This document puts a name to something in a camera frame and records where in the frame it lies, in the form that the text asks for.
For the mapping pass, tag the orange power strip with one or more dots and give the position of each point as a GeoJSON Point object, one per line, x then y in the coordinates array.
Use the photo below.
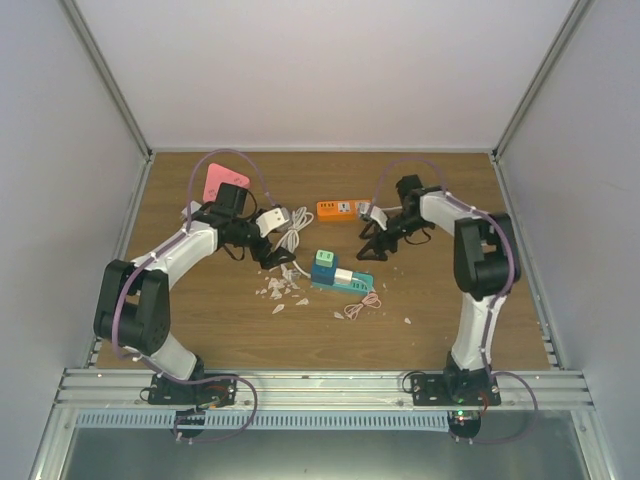
{"type": "Point", "coordinates": [339, 211]}

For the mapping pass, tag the light green plug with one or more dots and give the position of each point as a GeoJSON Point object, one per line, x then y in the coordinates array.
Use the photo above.
{"type": "Point", "coordinates": [324, 258]}

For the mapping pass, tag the right aluminium frame post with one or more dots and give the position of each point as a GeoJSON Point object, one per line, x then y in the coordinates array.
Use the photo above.
{"type": "Point", "coordinates": [559, 43]}

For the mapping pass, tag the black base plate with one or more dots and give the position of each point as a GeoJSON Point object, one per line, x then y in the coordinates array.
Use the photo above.
{"type": "Point", "coordinates": [203, 391]}
{"type": "Point", "coordinates": [430, 390]}

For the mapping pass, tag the teal power strip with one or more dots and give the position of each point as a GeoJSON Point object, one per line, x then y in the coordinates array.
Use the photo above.
{"type": "Point", "coordinates": [361, 284]}

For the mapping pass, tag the aluminium front rail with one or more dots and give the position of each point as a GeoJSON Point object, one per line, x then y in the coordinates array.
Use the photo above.
{"type": "Point", "coordinates": [309, 390]}

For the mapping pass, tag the aluminium frame post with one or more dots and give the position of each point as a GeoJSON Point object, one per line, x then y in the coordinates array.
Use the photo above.
{"type": "Point", "coordinates": [559, 43]}
{"type": "Point", "coordinates": [81, 28]}

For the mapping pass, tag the grey slotted cable duct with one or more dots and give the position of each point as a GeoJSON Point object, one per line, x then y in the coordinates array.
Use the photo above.
{"type": "Point", "coordinates": [266, 420]}

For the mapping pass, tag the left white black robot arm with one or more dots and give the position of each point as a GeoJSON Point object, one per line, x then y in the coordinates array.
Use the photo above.
{"type": "Point", "coordinates": [133, 308]}

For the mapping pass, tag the left aluminium frame post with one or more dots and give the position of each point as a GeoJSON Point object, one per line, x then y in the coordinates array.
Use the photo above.
{"type": "Point", "coordinates": [81, 28]}

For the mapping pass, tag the pink triangular socket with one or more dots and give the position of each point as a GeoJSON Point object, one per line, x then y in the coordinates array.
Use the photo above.
{"type": "Point", "coordinates": [217, 175]}

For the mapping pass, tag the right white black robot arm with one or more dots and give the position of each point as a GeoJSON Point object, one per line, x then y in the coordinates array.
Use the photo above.
{"type": "Point", "coordinates": [486, 265]}

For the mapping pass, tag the white plug adapter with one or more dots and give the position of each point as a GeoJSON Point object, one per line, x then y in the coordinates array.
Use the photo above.
{"type": "Point", "coordinates": [192, 207]}

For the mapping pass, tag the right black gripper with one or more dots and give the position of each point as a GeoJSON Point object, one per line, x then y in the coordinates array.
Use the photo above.
{"type": "Point", "coordinates": [378, 248]}

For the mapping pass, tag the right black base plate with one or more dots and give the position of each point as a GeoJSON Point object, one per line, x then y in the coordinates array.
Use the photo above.
{"type": "Point", "coordinates": [430, 390]}

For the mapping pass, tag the blue cube adapter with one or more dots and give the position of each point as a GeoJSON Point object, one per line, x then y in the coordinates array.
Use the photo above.
{"type": "Point", "coordinates": [322, 274]}

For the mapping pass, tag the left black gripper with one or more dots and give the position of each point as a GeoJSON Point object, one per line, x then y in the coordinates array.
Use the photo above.
{"type": "Point", "coordinates": [271, 260]}

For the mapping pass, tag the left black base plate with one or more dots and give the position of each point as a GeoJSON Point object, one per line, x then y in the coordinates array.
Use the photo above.
{"type": "Point", "coordinates": [203, 391]}

